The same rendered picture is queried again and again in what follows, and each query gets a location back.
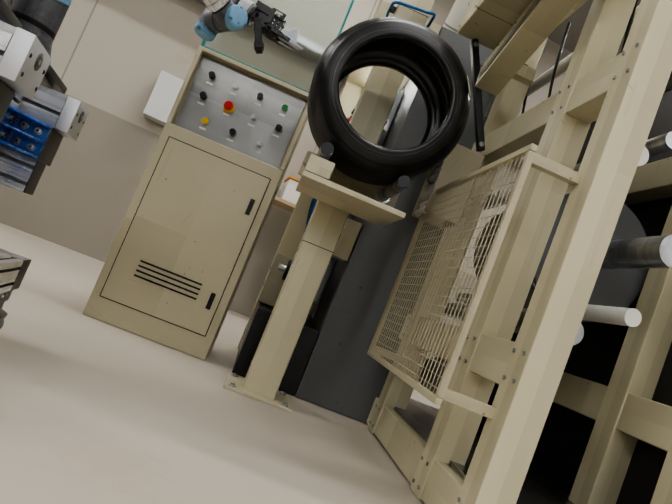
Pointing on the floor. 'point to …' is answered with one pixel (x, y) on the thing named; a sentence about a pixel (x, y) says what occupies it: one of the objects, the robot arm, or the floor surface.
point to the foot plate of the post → (256, 393)
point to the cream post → (321, 235)
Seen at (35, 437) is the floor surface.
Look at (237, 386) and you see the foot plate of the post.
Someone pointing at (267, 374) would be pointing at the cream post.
